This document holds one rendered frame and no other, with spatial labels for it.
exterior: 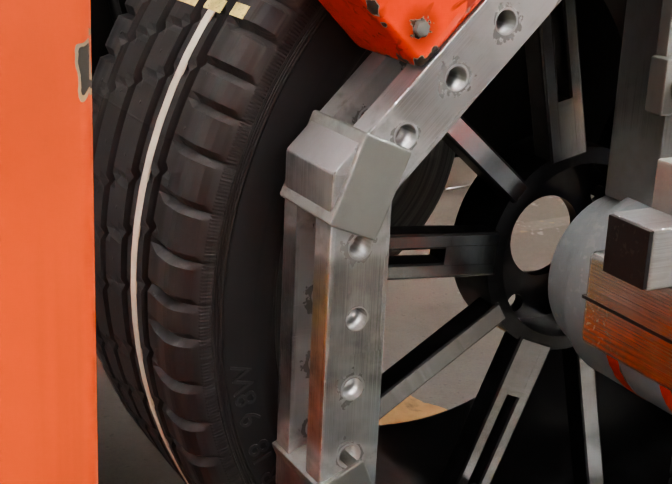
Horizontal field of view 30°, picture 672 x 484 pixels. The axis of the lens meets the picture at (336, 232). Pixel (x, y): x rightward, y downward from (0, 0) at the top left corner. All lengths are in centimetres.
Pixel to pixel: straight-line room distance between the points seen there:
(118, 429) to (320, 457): 179
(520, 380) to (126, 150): 34
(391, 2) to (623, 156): 25
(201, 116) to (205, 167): 3
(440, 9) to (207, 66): 16
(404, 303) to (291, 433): 242
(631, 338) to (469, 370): 223
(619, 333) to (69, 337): 28
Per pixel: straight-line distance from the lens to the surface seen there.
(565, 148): 92
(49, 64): 45
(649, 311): 61
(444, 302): 323
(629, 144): 87
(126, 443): 248
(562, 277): 88
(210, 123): 76
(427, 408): 263
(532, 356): 97
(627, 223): 59
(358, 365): 75
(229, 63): 76
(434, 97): 72
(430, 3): 71
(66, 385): 49
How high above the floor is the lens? 114
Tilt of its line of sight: 18 degrees down
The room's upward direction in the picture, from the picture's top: 3 degrees clockwise
